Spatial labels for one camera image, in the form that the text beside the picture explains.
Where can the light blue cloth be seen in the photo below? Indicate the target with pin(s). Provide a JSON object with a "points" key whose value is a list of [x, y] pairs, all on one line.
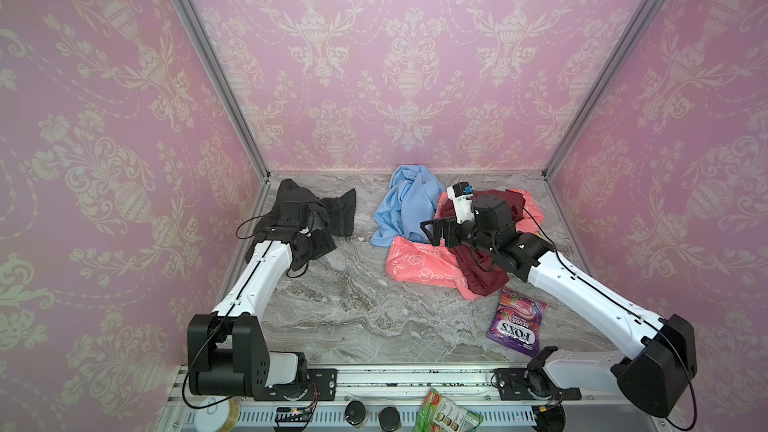
{"points": [[412, 198]]}

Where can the black round cap left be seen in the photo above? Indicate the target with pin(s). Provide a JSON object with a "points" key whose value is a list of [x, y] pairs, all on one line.
{"points": [[356, 413]]}

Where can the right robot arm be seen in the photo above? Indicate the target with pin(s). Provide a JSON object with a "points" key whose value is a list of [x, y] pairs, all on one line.
{"points": [[654, 362]]}

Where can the aluminium corner post left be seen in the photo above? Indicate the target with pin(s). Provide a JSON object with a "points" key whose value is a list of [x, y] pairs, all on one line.
{"points": [[194, 26]]}

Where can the black cloth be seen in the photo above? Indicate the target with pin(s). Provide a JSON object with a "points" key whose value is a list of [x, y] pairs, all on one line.
{"points": [[306, 246]]}

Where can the aluminium corner post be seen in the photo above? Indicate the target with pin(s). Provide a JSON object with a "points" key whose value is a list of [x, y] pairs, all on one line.
{"points": [[194, 26], [639, 21]]}

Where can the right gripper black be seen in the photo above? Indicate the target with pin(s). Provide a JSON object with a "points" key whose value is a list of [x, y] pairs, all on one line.
{"points": [[452, 232]]}

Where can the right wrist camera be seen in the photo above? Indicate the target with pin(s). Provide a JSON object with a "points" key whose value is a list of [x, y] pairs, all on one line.
{"points": [[461, 195]]}

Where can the maroon cloth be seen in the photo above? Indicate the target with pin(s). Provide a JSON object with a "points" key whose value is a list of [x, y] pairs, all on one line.
{"points": [[506, 262]]}

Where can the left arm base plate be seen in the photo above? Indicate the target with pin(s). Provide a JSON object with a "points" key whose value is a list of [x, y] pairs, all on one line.
{"points": [[320, 383]]}

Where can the black round cap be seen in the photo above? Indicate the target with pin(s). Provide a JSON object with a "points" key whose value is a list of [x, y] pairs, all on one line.
{"points": [[389, 419], [356, 413]]}

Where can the purple Fox's candy bag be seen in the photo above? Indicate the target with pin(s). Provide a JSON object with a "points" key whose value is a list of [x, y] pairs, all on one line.
{"points": [[517, 322]]}

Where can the aluminium corner post right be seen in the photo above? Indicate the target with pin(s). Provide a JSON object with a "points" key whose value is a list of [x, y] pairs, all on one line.
{"points": [[639, 21]]}

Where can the aluminium front rail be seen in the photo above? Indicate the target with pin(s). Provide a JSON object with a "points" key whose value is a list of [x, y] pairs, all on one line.
{"points": [[406, 387]]}

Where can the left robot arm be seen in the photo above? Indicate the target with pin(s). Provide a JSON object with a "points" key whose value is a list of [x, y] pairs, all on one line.
{"points": [[228, 354]]}

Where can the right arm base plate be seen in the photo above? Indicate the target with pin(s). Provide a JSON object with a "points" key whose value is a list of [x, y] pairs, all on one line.
{"points": [[520, 384]]}

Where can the green snack packet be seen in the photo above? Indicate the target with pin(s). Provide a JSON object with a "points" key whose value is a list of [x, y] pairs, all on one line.
{"points": [[438, 413]]}

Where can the black round cap right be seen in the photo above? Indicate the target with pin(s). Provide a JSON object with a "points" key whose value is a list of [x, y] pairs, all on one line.
{"points": [[389, 419]]}

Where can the white lidded jar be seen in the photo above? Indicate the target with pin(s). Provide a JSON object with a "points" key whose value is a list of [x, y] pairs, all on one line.
{"points": [[215, 414]]}

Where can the pink printed cloth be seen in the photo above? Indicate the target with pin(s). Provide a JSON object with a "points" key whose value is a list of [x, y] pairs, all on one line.
{"points": [[426, 261]]}

